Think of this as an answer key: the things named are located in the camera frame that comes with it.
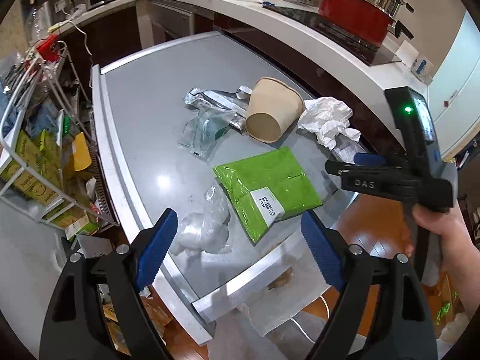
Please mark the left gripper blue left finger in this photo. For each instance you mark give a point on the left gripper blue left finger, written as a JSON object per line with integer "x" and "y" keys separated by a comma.
{"x": 152, "y": 245}

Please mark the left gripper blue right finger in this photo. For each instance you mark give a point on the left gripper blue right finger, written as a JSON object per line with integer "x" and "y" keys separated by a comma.
{"x": 321, "y": 243}

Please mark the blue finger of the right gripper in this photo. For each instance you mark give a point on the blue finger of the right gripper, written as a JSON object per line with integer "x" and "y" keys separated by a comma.
{"x": 365, "y": 159}
{"x": 337, "y": 168}

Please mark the white tissue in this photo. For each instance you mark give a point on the white tissue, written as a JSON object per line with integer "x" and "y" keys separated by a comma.
{"x": 327, "y": 117}

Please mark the clear plastic wrap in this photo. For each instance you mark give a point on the clear plastic wrap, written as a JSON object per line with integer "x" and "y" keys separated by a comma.
{"x": 207, "y": 231}

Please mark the green plastic mailer bag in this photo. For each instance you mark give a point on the green plastic mailer bag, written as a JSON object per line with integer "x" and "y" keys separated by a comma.
{"x": 266, "y": 188}

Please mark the brown paper cup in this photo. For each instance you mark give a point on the brown paper cup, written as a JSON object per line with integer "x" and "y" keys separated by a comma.
{"x": 273, "y": 107}

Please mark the white paper shopping bag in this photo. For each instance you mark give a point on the white paper shopping bag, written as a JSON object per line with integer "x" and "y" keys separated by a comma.
{"x": 282, "y": 320}

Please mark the clear zip plastic bag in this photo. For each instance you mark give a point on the clear zip plastic bag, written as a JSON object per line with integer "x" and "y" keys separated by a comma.
{"x": 200, "y": 134}

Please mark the right hand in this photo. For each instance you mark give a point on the right hand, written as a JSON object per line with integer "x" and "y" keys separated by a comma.
{"x": 460, "y": 257}

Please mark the white receipt paper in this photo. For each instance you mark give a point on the white receipt paper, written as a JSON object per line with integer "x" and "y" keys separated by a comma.
{"x": 346, "y": 149}

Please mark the white cabinet door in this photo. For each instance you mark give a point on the white cabinet door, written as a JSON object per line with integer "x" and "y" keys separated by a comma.
{"x": 454, "y": 92}

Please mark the silver foil wrapper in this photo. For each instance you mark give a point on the silver foil wrapper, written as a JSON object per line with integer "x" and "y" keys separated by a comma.
{"x": 236, "y": 102}

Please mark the black induction cooktop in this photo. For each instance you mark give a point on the black induction cooktop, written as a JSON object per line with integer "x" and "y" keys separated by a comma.
{"x": 370, "y": 55}

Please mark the red cooking pot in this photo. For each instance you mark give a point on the red cooking pot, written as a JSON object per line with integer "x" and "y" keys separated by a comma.
{"x": 368, "y": 20}

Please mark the white wire storage rack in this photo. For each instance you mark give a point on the white wire storage rack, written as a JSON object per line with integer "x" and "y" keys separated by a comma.
{"x": 50, "y": 165}

